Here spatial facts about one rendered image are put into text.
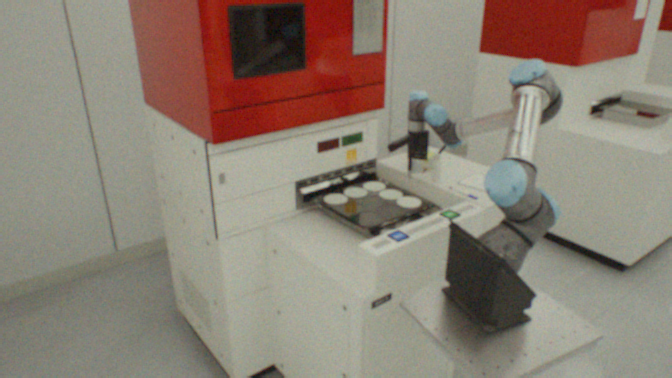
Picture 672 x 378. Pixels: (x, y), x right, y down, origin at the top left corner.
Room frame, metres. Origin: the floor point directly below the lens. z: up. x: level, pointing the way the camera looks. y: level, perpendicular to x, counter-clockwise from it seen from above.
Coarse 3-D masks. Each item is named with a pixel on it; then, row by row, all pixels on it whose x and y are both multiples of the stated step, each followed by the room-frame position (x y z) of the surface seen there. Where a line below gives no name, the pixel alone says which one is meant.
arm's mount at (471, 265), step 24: (456, 240) 1.32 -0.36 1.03; (456, 264) 1.31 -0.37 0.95; (480, 264) 1.22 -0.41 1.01; (504, 264) 1.15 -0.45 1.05; (456, 288) 1.30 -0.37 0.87; (480, 288) 1.20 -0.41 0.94; (504, 288) 1.16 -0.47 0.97; (528, 288) 1.19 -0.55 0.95; (480, 312) 1.19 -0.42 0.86; (504, 312) 1.17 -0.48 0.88
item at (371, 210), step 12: (372, 180) 2.10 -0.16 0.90; (336, 192) 1.96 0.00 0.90; (372, 192) 1.96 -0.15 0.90; (336, 204) 1.85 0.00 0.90; (348, 204) 1.85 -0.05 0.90; (360, 204) 1.85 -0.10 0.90; (372, 204) 1.85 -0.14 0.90; (384, 204) 1.84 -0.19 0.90; (396, 204) 1.84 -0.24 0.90; (420, 204) 1.85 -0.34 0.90; (348, 216) 1.74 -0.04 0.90; (360, 216) 1.74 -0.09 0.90; (372, 216) 1.74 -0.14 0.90; (384, 216) 1.74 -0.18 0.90; (396, 216) 1.74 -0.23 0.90
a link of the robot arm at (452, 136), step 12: (552, 108) 1.57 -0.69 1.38; (468, 120) 1.80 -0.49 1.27; (480, 120) 1.76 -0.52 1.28; (492, 120) 1.72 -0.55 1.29; (504, 120) 1.69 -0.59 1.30; (444, 132) 1.82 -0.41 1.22; (456, 132) 1.80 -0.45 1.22; (468, 132) 1.77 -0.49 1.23; (480, 132) 1.75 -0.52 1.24; (492, 132) 1.73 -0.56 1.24; (456, 144) 1.84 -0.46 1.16
